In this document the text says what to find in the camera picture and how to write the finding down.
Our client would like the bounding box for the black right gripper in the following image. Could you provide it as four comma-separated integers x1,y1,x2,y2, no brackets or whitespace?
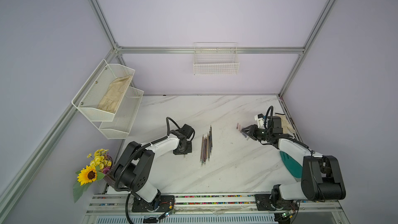
241,125,272,141

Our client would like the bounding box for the red pencil with clear cap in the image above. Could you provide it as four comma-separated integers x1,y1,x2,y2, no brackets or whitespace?
200,135,205,166

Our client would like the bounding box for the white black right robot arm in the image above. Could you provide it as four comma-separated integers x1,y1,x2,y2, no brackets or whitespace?
241,114,346,211

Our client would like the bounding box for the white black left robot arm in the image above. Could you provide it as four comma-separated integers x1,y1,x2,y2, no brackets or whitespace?
110,124,195,212

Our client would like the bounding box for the cream knitted work glove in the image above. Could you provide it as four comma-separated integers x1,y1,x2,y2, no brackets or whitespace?
275,113,296,136

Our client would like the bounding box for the green rubber work glove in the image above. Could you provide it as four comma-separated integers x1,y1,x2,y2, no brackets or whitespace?
279,151,303,179

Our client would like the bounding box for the cream glove in shelf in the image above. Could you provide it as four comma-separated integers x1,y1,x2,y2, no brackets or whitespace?
97,75,133,114

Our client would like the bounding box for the dark glass vase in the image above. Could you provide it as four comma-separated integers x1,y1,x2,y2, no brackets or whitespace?
103,166,117,191

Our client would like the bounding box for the artificial sunflower bouquet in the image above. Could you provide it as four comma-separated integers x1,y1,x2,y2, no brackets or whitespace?
73,149,114,203

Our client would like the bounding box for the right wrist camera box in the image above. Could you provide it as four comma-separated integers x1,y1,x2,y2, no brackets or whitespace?
255,114,266,129

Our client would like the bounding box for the black corrugated cable conduit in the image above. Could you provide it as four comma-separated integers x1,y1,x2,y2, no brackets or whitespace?
113,117,181,224

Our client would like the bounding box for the white mesh wall shelf lower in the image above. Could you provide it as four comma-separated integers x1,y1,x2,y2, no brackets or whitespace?
99,87,144,140

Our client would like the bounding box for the white mesh wall shelf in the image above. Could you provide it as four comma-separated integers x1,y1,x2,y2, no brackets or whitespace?
72,60,135,122
99,87,144,140

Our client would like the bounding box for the white wire wall basket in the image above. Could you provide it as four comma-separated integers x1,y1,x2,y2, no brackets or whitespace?
193,42,239,76

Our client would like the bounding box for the white mesh wall shelf upper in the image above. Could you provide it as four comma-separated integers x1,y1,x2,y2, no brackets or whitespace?
72,60,135,122

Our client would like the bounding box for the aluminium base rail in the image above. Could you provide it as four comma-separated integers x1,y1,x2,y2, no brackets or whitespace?
83,192,350,224

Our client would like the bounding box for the aluminium frame profile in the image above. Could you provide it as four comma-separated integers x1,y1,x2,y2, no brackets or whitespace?
1,0,325,192

